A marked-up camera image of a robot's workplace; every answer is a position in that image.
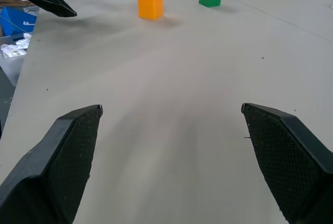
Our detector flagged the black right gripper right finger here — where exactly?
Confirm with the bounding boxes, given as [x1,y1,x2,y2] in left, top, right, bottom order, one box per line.
[241,102,333,224]

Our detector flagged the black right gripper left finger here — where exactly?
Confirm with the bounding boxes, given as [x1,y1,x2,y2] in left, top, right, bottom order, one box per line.
[0,104,104,224]

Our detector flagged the blue cardboard box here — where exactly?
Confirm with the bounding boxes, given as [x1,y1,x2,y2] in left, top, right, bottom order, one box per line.
[0,6,38,36]

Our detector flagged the orange toy brick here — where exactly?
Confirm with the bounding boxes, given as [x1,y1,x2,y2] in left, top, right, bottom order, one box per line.
[137,0,164,21]

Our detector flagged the white plastic packets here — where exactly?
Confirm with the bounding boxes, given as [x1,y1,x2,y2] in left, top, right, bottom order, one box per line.
[0,33,32,59]

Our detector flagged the grey plastic bin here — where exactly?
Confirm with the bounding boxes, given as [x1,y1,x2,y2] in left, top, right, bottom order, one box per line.
[0,33,32,86]

